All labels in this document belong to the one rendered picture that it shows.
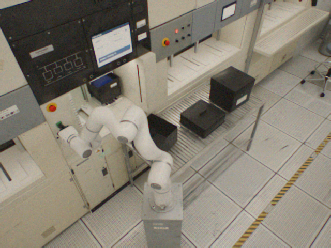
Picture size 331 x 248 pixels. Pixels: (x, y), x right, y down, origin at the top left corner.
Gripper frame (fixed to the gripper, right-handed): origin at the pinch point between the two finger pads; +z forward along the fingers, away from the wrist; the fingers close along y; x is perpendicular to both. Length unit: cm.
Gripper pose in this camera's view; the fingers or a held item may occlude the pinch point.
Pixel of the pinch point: (61, 126)
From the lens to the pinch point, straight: 185.1
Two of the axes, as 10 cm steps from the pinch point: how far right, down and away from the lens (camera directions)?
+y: 7.3, -5.1, 4.7
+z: -6.9, -5.1, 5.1
